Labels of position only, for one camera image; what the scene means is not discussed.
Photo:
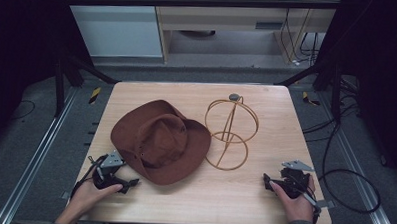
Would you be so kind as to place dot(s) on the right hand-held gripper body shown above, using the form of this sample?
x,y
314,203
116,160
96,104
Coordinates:
x,y
295,180

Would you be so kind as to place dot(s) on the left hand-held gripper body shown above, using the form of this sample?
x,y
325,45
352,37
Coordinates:
x,y
112,161

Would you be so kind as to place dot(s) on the brown felt cowboy hat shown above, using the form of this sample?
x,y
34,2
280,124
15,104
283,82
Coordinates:
x,y
158,140

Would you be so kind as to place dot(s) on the person's right hand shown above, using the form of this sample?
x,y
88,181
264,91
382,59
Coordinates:
x,y
296,207

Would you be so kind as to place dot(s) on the person's left hand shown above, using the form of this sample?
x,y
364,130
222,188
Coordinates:
x,y
90,195

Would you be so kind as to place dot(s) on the yellow black tape marker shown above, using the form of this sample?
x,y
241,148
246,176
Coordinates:
x,y
307,98
94,95

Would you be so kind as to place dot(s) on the white cabinet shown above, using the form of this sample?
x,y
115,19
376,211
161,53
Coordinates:
x,y
116,32

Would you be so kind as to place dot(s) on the black curtain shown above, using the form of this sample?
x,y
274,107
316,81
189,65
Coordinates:
x,y
21,52
381,65

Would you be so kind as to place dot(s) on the grey table bracket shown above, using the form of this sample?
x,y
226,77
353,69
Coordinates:
x,y
66,195
326,204

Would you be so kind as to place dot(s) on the aluminium floor rail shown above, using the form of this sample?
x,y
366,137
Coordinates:
x,y
34,159
358,171

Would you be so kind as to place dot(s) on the black frame post with strut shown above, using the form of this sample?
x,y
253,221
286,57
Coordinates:
x,y
60,87
336,97

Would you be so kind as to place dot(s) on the black horizontal frame bar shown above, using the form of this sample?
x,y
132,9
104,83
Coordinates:
x,y
190,2

